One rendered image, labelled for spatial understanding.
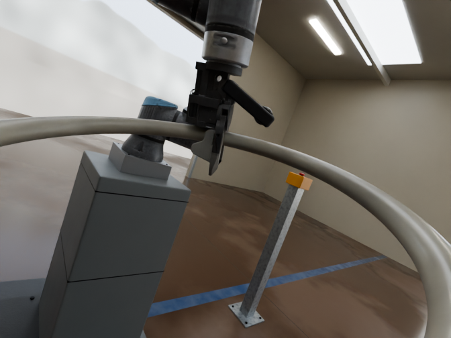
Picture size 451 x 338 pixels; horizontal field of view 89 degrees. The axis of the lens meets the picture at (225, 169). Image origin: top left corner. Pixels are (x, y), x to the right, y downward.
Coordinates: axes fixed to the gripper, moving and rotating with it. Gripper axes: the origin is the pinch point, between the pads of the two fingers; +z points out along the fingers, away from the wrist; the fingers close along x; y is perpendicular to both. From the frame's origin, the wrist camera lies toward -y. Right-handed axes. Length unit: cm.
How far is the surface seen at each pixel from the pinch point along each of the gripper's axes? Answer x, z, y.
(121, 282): -26, 70, 35
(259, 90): -640, -33, -7
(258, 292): -82, 112, -36
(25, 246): -67, 107, 125
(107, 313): -22, 84, 38
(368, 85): -640, -97, -285
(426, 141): -498, 6, -382
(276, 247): -91, 78, -41
